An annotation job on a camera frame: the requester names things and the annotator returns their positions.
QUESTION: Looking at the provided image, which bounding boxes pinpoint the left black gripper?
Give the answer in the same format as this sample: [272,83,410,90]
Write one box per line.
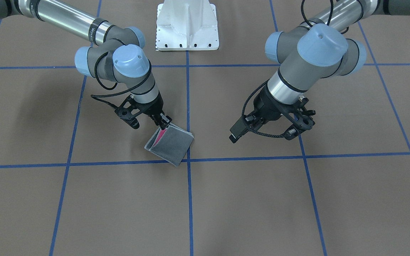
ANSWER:
[229,87,315,144]

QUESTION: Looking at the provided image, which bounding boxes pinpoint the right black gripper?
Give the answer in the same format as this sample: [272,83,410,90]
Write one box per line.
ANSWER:
[115,94,172,130]

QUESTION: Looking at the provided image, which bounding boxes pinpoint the pink grey towel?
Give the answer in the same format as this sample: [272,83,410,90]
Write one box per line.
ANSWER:
[144,123,194,167]

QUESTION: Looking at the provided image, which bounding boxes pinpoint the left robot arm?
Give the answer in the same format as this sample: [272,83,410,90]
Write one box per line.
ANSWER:
[229,0,410,143]

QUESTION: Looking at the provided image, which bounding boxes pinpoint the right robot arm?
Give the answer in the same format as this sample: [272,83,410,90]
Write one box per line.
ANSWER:
[0,0,172,130]

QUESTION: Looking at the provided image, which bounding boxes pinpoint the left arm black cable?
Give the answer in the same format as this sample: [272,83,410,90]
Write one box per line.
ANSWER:
[241,0,349,139]

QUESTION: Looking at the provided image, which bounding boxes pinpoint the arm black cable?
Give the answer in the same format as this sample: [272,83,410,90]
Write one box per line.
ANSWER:
[241,0,349,139]
[90,50,152,109]

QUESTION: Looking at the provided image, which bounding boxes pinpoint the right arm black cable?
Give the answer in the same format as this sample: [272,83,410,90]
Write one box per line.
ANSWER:
[90,50,152,109]

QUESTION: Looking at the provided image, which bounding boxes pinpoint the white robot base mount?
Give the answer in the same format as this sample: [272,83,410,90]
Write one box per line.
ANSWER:
[155,0,220,51]

